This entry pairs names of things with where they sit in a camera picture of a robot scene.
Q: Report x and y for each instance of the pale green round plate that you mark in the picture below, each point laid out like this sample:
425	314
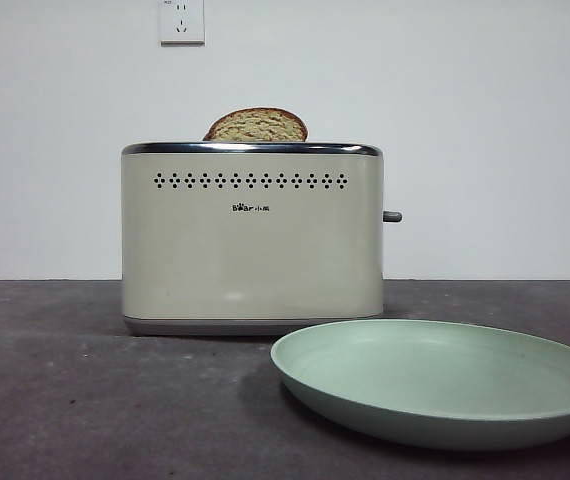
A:
435	395

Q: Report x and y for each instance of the white wall socket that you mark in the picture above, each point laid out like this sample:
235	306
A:
182	25

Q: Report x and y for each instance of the grey toaster lever knob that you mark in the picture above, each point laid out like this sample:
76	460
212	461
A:
393	216

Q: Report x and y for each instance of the cream two-slot toaster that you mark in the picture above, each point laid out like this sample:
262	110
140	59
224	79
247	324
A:
245	260

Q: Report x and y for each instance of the large toast slice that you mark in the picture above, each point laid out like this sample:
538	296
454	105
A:
260	126

